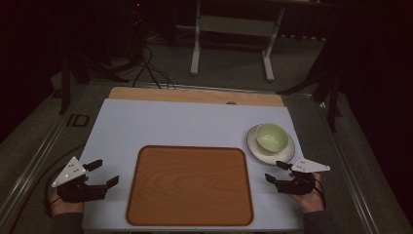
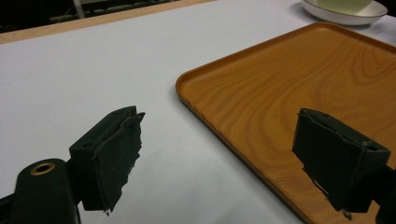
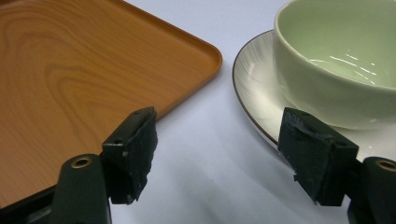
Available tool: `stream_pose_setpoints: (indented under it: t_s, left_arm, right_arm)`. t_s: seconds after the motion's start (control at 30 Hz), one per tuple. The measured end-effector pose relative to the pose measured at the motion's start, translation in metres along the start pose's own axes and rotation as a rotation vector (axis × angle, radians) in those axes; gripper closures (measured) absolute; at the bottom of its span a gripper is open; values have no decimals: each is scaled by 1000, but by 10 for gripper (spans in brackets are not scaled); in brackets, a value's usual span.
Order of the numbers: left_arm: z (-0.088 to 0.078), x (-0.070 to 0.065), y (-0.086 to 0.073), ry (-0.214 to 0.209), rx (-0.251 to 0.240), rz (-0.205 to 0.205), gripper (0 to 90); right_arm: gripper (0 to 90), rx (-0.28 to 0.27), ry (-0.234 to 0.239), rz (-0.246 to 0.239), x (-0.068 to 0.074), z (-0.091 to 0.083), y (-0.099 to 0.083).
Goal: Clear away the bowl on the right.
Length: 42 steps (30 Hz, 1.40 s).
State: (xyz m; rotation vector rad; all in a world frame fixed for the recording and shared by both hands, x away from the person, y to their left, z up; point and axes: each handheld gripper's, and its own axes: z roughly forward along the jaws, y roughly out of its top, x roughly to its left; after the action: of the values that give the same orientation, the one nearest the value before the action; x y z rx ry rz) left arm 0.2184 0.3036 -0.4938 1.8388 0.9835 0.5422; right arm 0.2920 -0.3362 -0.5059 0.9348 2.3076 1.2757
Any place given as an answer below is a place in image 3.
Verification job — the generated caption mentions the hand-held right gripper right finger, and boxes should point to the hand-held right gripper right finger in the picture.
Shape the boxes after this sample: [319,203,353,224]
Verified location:
[276,106,360,207]

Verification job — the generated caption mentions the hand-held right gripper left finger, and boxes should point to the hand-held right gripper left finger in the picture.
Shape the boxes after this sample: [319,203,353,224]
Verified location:
[101,106,159,205]

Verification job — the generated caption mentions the white plate with dark rim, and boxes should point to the white plate with dark rim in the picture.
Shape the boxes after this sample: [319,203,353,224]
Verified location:
[232,29,396,162]

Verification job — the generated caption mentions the light green ceramic bowl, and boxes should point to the light green ceramic bowl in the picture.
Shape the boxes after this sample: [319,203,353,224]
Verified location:
[273,0,396,131]

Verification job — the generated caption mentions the wood-grain orange tray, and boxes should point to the wood-grain orange tray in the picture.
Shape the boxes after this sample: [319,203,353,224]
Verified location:
[0,0,223,209]

